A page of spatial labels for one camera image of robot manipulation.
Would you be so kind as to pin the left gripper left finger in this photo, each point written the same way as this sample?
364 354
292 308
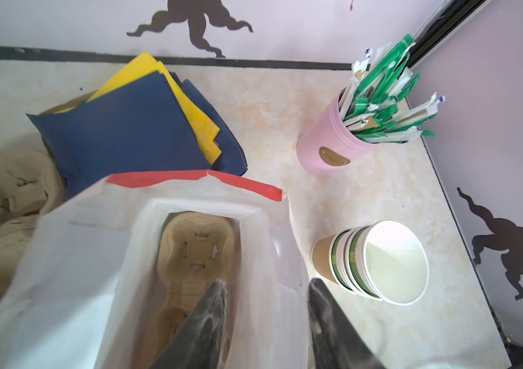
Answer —
199 342

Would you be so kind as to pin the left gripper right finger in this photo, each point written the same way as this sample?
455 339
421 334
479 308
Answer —
335 342

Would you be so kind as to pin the single cardboard cup carrier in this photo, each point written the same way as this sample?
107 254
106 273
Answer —
195 249

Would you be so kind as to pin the white red paper bag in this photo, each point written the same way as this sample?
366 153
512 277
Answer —
87 285

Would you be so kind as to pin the stack of paper cups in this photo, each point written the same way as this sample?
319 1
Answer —
384 261

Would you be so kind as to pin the pink straw holder cup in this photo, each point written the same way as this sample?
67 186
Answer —
327 145

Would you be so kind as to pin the navy napkin stack box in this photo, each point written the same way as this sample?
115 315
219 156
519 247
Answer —
143 120

